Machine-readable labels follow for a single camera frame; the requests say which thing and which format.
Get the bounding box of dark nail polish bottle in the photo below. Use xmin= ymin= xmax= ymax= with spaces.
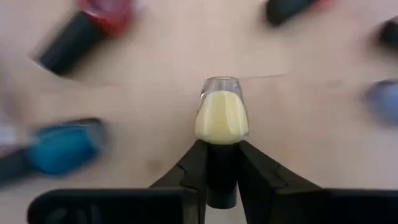
xmin=376 ymin=15 xmax=398 ymax=49

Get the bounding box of yellow nail polish bottle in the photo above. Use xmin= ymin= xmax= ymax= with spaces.
xmin=194 ymin=76 xmax=249 ymax=210

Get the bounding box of lavender nail polish bottle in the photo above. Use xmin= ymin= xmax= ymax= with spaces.
xmin=363 ymin=79 xmax=398 ymax=125

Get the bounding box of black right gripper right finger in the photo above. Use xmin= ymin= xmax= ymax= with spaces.
xmin=238 ymin=140 xmax=398 ymax=224

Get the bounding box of blue nail polish bottle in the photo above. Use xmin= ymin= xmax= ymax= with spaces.
xmin=0 ymin=117 xmax=108 ymax=187

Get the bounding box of red nail polish bottle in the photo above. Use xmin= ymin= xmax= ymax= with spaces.
xmin=30 ymin=0 xmax=137 ymax=77

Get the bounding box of pink nail polish bottle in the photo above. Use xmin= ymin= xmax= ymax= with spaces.
xmin=266 ymin=0 xmax=338 ymax=26

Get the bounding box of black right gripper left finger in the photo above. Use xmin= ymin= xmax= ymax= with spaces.
xmin=27 ymin=139 xmax=208 ymax=224

